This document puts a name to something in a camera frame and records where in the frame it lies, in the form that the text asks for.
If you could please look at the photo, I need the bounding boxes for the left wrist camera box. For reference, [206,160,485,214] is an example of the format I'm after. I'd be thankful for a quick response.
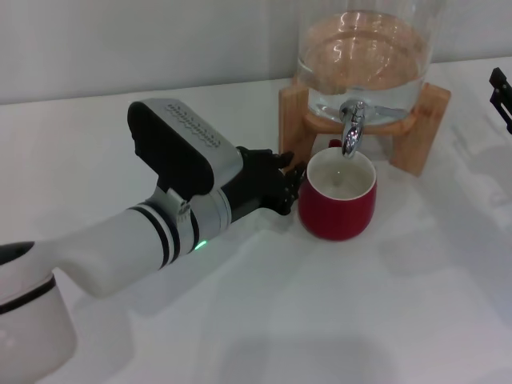
[126,98,244,197]

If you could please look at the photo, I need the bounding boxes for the red ceramic cup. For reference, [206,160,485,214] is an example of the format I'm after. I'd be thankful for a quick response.
[298,138,378,242]

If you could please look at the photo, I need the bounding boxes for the chrome faucet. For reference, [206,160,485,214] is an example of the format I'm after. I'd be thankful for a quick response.
[338,99,406,160]

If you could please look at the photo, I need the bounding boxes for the wooden dispenser stand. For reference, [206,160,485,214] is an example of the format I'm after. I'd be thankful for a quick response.
[278,74,452,177]

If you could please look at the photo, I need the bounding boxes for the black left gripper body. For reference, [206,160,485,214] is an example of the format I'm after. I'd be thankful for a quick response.
[218,146,299,224]

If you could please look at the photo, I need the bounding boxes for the glass water dispenser jar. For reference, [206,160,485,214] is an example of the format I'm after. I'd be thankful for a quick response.
[294,0,448,129]

